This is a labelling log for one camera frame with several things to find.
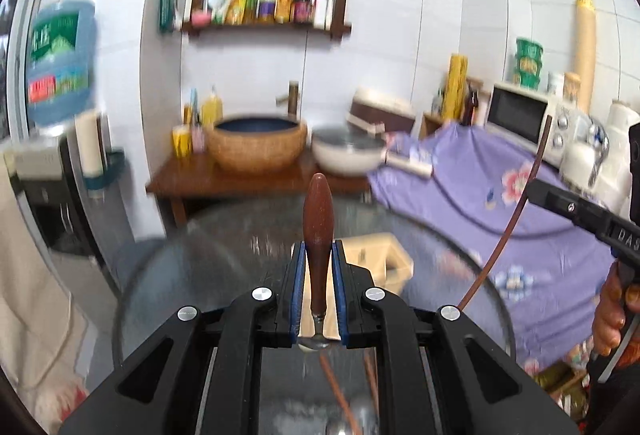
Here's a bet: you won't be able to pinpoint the white microwave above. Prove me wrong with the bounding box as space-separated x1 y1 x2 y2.
484 82 592 168

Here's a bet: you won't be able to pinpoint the tall beige roll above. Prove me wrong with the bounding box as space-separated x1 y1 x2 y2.
574 0 597 113

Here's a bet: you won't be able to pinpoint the purple floral cloth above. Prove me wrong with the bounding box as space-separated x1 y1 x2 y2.
369 124 613 374

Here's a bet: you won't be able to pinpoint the brown wooden chopstick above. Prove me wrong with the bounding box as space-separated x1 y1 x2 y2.
319 353 362 435
458 115 552 311
363 351 380 413

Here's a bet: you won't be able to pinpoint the cream plastic utensil holder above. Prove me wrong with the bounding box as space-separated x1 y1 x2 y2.
323 233 413 341

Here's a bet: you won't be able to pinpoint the yellow roll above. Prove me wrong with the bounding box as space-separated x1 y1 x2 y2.
440 54 468 121

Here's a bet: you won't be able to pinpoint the round glass table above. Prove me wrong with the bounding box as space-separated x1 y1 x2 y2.
112 196 516 435

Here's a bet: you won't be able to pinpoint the right hand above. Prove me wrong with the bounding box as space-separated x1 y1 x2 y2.
592 262 639 357

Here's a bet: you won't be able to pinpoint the wood-handled steel ladle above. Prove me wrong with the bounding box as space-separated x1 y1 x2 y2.
298 173 334 351

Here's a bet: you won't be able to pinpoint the brass faucet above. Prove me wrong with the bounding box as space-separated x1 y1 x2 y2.
276 80 299 120

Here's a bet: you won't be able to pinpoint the woven basin sink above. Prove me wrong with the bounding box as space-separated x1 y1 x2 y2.
205 115 307 174

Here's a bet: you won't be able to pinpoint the blue water jug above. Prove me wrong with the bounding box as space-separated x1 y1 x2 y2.
26 0 96 128

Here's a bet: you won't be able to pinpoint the green wall packet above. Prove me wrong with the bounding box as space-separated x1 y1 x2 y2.
158 0 176 34

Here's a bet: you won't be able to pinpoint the teal cup holder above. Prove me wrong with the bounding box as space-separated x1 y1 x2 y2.
84 149 126 191

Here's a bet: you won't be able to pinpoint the white pan with lid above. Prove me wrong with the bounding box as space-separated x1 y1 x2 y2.
310 126 433 178

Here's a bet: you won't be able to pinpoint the pink small bottle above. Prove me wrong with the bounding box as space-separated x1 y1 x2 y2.
191 125 206 154

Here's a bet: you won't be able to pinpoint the green instant noodle cups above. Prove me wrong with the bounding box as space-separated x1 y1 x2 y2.
513 37 544 90

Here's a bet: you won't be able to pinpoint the water dispenser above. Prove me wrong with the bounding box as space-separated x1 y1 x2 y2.
9 132 132 265

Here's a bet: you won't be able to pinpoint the paper cup stack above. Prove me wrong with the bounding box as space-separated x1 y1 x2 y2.
74 110 104 178

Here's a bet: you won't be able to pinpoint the yellow soap dispenser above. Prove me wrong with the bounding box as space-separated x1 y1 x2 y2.
201 87 224 127

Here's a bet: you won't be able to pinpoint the yellow mug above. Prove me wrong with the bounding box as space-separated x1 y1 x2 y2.
171 125 192 158

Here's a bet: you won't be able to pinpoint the steel spoon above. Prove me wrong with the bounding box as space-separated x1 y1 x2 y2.
326 395 378 435

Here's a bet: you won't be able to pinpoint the dark soy sauce bottle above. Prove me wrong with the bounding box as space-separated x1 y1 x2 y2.
292 0 312 24

